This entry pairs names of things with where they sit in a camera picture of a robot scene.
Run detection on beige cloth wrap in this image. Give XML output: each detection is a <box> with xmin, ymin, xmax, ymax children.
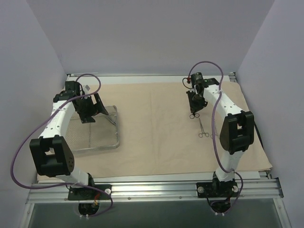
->
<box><xmin>37</xmin><ymin>82</ymin><xmax>273</xmax><ymax>181</ymax></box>

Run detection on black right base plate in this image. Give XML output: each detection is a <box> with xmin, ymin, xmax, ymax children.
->
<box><xmin>196</xmin><ymin>181</ymin><xmax>239</xmax><ymax>198</ymax></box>

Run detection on steel forceps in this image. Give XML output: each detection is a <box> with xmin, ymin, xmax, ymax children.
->
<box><xmin>107</xmin><ymin>115</ymin><xmax>118</xmax><ymax>125</ymax></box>

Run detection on wire mesh instrument tray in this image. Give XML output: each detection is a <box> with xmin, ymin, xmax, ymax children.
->
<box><xmin>65</xmin><ymin>105</ymin><xmax>120</xmax><ymax>154</ymax></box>

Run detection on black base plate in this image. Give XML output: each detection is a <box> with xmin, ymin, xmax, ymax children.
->
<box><xmin>67</xmin><ymin>184</ymin><xmax>112</xmax><ymax>200</ymax></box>
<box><xmin>196</xmin><ymin>181</ymin><xmax>239</xmax><ymax>198</ymax></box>

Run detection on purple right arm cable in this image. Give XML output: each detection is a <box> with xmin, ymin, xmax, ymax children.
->
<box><xmin>187</xmin><ymin>61</ymin><xmax>243</xmax><ymax>214</ymax></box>

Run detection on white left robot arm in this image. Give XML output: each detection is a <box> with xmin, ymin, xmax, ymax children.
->
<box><xmin>29</xmin><ymin>81</ymin><xmax>108</xmax><ymax>199</ymax></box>

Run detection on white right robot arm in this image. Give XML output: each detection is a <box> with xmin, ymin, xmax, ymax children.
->
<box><xmin>187</xmin><ymin>78</ymin><xmax>254</xmax><ymax>196</ymax></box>

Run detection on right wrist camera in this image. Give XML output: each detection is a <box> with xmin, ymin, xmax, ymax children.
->
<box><xmin>190</xmin><ymin>72</ymin><xmax>204</xmax><ymax>86</ymax></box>

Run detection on aluminium table edge rail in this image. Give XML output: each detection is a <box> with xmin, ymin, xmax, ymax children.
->
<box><xmin>228</xmin><ymin>72</ymin><xmax>238</xmax><ymax>83</ymax></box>

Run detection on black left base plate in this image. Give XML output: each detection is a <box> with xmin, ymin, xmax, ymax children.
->
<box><xmin>67</xmin><ymin>184</ymin><xmax>112</xmax><ymax>200</ymax></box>

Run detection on aluminium front rail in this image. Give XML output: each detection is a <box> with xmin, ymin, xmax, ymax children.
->
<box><xmin>27</xmin><ymin>178</ymin><xmax>283</xmax><ymax>203</ymax></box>

